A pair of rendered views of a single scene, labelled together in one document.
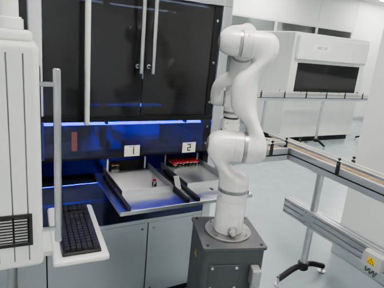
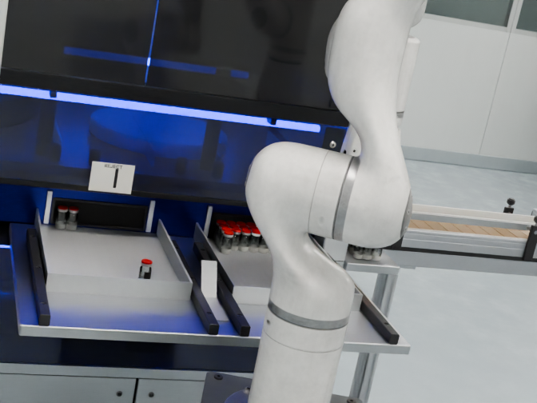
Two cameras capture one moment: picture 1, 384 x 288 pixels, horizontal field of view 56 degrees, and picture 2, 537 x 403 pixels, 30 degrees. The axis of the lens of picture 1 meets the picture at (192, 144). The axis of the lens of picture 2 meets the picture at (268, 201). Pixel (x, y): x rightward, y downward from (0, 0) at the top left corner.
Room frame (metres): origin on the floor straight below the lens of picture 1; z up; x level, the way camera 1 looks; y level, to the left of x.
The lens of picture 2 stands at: (-0.01, -0.33, 1.60)
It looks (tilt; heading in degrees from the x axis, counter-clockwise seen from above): 16 degrees down; 10
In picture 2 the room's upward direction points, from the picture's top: 11 degrees clockwise
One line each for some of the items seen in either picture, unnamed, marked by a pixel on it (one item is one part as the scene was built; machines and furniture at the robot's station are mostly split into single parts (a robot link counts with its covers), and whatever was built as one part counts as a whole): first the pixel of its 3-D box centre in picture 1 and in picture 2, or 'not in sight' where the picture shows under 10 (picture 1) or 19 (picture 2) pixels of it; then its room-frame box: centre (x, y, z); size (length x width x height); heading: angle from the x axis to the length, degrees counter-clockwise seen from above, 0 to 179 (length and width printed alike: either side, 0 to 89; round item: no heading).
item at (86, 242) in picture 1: (76, 226); not in sight; (1.34, 0.45, 0.82); 0.40 x 0.14 x 0.02; 25
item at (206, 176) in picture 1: (194, 172); (273, 264); (1.90, -0.03, 0.90); 0.34 x 0.26 x 0.04; 29
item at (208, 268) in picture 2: (182, 186); (215, 289); (1.66, 0.03, 0.91); 0.14 x 0.03 x 0.06; 30
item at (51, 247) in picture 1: (65, 232); not in sight; (1.32, 0.49, 0.79); 0.45 x 0.28 x 0.03; 25
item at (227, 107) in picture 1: (232, 98); (387, 69); (1.77, -0.18, 1.35); 0.09 x 0.08 x 0.13; 90
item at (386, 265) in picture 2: not in sight; (362, 257); (2.17, -0.18, 0.87); 0.14 x 0.13 x 0.02; 29
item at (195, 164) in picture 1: (185, 165); (260, 241); (1.99, 0.03, 0.90); 0.18 x 0.02 x 0.05; 119
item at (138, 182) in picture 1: (136, 178); (109, 251); (1.73, 0.27, 0.90); 0.34 x 0.26 x 0.04; 29
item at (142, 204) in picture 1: (171, 184); (198, 285); (1.75, 0.09, 0.87); 0.70 x 0.48 x 0.02; 119
